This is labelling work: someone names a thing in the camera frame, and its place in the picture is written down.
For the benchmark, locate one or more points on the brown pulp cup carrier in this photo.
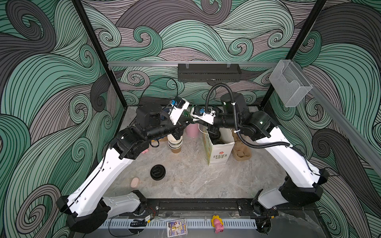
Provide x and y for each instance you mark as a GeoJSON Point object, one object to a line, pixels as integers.
{"type": "Point", "coordinates": [241, 152]}

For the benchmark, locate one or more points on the clear plastic wall holder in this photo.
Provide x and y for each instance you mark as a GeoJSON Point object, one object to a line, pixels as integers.
{"type": "Point", "coordinates": [290, 83]}

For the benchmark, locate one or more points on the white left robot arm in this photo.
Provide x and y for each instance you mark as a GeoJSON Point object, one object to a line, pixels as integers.
{"type": "Point", "coordinates": [87, 208]}

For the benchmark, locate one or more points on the colourful picture card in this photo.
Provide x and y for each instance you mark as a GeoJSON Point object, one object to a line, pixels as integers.
{"type": "Point", "coordinates": [176, 228]}

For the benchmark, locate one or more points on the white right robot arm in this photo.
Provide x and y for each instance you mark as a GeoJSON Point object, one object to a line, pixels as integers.
{"type": "Point", "coordinates": [257, 130]}

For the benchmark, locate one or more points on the pink figurine toy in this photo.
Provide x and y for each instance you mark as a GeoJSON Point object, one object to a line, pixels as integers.
{"type": "Point", "coordinates": [217, 224]}

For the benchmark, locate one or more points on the stack of black lids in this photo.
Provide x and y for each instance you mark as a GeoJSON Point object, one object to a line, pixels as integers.
{"type": "Point", "coordinates": [158, 172]}

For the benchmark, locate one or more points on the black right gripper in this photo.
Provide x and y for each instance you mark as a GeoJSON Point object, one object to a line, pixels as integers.
{"type": "Point", "coordinates": [214, 126]}

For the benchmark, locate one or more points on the stack of paper cups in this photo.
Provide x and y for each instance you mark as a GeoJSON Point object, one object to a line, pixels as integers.
{"type": "Point", "coordinates": [175, 144]}

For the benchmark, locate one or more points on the pink cup holder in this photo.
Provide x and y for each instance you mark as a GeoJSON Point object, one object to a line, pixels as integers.
{"type": "Point", "coordinates": [192, 130]}

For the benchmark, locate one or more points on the white paper takeout bag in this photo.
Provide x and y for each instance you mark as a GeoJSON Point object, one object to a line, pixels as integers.
{"type": "Point", "coordinates": [218, 150]}

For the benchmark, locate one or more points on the black wall shelf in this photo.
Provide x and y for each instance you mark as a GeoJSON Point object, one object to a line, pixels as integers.
{"type": "Point", "coordinates": [209, 72]}

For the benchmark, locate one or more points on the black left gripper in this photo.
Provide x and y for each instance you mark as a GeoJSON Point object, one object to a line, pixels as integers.
{"type": "Point", "coordinates": [179, 126]}

